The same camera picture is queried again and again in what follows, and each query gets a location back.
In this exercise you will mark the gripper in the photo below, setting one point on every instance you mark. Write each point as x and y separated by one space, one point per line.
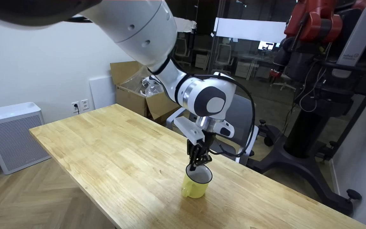
209 140

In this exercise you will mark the yellow enamel mug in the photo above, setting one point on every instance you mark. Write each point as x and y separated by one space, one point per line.
195 186

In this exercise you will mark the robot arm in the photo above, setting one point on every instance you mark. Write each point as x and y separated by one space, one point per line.
145 28

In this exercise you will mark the grey office chair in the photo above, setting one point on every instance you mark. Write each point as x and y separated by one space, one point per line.
241 117

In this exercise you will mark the open cardboard box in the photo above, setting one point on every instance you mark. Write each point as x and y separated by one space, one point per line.
132 98

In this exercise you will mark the clear plastic wrap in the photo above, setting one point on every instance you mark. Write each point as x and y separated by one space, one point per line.
138 82

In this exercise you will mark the row of office chairs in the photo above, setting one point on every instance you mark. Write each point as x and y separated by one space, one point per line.
223 54

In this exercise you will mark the white board panel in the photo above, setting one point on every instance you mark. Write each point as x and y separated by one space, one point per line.
102 93

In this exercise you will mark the monitor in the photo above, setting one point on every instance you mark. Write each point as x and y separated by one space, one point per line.
266 45

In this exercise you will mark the red and black robot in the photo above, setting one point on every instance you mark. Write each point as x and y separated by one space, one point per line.
316 79

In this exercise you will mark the white air purifier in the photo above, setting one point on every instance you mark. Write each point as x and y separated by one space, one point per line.
13 136

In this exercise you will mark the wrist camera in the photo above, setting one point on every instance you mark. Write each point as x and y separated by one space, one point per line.
187 128

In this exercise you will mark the white wall socket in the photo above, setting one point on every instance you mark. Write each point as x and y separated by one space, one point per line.
75 106
84 104

